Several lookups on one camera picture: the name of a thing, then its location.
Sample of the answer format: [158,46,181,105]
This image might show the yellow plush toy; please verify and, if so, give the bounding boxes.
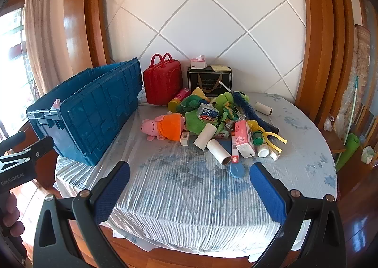
[190,87,210,100]

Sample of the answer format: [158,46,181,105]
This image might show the white paper roll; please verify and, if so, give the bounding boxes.
[207,140,232,166]
[255,102,274,116]
[193,124,217,149]

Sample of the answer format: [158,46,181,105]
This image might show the green frog plush toy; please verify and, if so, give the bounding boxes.
[211,92,235,115]

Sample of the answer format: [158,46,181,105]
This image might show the window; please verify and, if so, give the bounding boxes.
[0,0,33,139]

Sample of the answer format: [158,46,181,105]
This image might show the red white flat pack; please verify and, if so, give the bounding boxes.
[231,135,239,164]

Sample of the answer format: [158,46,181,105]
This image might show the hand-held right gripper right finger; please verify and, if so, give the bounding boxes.
[249,162,346,268]

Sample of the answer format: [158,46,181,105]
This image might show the pink pig plush toy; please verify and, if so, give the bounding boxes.
[141,114,186,142]

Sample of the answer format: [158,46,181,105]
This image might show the person's left hand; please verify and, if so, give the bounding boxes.
[2,193,25,237]

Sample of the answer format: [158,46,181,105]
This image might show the clear plastic box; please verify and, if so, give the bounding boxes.
[196,103,219,121]

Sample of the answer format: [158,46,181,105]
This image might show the wooden side table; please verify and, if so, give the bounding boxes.
[320,128,347,153]

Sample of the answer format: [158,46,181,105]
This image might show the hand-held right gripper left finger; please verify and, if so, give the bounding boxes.
[33,161,131,268]

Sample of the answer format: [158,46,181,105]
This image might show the yellow plastic clip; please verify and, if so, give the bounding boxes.
[246,120,288,153]

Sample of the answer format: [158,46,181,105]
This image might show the beige curtain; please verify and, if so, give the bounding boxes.
[23,0,70,96]

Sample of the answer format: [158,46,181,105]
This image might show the flat green plush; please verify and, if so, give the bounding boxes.
[185,109,220,134]

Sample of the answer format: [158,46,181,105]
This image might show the rolled patterned carpet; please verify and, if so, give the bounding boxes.
[337,24,371,141]

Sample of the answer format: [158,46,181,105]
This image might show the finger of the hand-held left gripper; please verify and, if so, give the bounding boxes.
[22,136,54,165]
[0,131,26,152]

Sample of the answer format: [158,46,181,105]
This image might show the black gift box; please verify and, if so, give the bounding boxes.
[187,66,233,97]

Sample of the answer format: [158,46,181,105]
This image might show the blue plastic crate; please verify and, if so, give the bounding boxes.
[26,57,143,166]

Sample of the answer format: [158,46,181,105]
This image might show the white green packet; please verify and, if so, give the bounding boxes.
[361,145,375,165]

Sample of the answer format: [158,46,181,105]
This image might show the pink white tissue pack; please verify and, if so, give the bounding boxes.
[190,55,207,70]

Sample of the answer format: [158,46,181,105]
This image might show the green colourful pack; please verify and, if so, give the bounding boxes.
[220,103,245,122]

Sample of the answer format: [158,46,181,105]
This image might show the pink carton box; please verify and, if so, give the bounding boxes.
[232,120,256,159]

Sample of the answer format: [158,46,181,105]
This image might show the green rolled mat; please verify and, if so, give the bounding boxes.
[335,133,361,172]

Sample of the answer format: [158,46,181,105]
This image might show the blue plastic paddle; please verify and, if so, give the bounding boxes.
[230,162,245,179]

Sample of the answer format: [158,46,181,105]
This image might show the red mini suitcase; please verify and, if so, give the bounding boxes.
[143,53,182,106]

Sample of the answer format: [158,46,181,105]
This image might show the dark green plush toy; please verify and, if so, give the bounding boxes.
[177,94,204,113]

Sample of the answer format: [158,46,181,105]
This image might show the yellow pink spray can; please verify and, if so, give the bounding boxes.
[167,88,189,112]

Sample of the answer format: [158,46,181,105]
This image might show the blue bristle brush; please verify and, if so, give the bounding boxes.
[232,92,279,135]

